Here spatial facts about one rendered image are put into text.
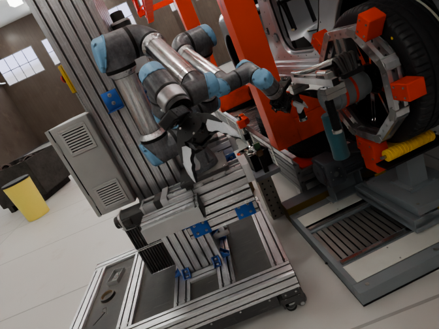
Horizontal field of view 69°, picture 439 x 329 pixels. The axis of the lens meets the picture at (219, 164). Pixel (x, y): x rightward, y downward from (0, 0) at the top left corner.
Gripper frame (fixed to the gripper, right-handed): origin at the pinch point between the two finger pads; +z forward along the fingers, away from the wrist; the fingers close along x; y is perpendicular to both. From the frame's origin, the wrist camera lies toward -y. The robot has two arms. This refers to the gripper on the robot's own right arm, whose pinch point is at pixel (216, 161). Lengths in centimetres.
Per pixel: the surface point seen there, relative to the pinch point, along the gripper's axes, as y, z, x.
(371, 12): 64, -28, -64
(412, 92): 69, 3, -53
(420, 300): 103, 65, 0
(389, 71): 71, -9, -54
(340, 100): 86, -19, -36
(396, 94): 73, -1, -50
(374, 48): 70, -19, -57
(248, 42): 96, -84, -27
